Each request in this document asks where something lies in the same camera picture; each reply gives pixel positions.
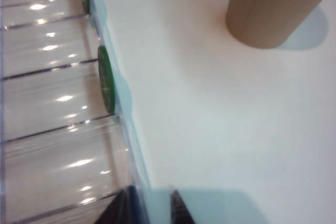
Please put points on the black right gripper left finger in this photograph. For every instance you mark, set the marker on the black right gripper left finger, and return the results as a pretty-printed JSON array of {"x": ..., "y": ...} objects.
[{"x": 119, "y": 211}]

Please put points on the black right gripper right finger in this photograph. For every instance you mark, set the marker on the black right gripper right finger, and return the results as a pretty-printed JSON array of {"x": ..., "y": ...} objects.
[{"x": 179, "y": 212}]

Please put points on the clear acrylic chip tray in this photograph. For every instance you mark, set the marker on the clear acrylic chip tray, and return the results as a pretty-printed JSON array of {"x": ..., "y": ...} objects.
[{"x": 52, "y": 90}]

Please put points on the brown paper cup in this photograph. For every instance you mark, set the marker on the brown paper cup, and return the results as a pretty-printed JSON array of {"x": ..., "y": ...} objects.
[{"x": 273, "y": 9}]

